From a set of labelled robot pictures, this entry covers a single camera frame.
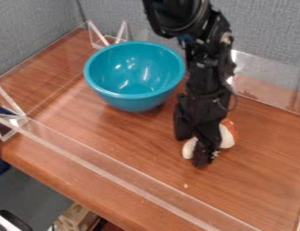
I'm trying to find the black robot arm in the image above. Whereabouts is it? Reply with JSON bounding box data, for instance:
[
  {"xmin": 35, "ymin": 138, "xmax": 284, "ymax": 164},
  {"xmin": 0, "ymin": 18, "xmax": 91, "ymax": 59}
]
[{"xmin": 143, "ymin": 0, "xmax": 236, "ymax": 168}]

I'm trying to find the clear acrylic left barrier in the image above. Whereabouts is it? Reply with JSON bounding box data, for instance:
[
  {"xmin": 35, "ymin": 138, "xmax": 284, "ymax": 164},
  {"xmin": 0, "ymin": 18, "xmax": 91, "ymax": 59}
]
[{"xmin": 0, "ymin": 21, "xmax": 94, "ymax": 88}]

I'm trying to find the blue plastic bowl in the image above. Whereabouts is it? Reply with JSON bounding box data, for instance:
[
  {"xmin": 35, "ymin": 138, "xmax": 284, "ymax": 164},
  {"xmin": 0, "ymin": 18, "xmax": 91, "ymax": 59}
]
[{"xmin": 83, "ymin": 42, "xmax": 185, "ymax": 112}]

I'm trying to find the clear acrylic front barrier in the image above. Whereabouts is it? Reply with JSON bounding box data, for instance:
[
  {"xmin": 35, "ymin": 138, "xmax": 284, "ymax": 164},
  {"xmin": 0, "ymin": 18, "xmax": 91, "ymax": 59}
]
[{"xmin": 0, "ymin": 82, "xmax": 300, "ymax": 231}]

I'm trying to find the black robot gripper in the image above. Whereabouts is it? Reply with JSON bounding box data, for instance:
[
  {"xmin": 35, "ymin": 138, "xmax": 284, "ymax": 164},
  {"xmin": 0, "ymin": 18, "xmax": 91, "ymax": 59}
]
[{"xmin": 173, "ymin": 35, "xmax": 236, "ymax": 168}]

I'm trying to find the clear acrylic barrier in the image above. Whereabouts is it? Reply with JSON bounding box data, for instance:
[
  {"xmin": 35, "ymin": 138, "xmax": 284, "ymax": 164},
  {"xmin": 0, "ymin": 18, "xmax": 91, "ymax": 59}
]
[
  {"xmin": 86, "ymin": 19, "xmax": 300, "ymax": 117},
  {"xmin": 0, "ymin": 21, "xmax": 94, "ymax": 88},
  {"xmin": 0, "ymin": 82, "xmax": 300, "ymax": 231}
]

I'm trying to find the clear acrylic back barrier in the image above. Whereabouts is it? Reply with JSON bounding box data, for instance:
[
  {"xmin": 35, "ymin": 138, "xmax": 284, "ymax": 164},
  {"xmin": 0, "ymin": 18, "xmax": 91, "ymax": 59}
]
[{"xmin": 86, "ymin": 19, "xmax": 300, "ymax": 117}]

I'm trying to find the light wooden block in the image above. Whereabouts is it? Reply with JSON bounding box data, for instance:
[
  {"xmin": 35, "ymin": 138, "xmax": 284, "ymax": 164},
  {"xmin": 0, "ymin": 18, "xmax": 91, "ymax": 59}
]
[{"xmin": 55, "ymin": 203, "xmax": 101, "ymax": 231}]

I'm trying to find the black white object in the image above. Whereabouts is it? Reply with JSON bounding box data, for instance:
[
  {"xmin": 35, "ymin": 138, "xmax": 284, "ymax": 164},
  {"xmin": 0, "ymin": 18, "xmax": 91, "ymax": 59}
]
[{"xmin": 0, "ymin": 210, "xmax": 32, "ymax": 231}]

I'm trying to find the white brown toy mushroom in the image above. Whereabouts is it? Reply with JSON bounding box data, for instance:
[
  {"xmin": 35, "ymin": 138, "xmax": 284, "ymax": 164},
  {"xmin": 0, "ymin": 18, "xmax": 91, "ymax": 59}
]
[{"xmin": 181, "ymin": 118, "xmax": 240, "ymax": 160}]

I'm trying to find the dark blue object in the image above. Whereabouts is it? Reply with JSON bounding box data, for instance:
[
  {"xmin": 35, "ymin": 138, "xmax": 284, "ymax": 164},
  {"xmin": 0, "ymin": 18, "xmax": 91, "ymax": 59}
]
[{"xmin": 0, "ymin": 104, "xmax": 18, "ymax": 178}]

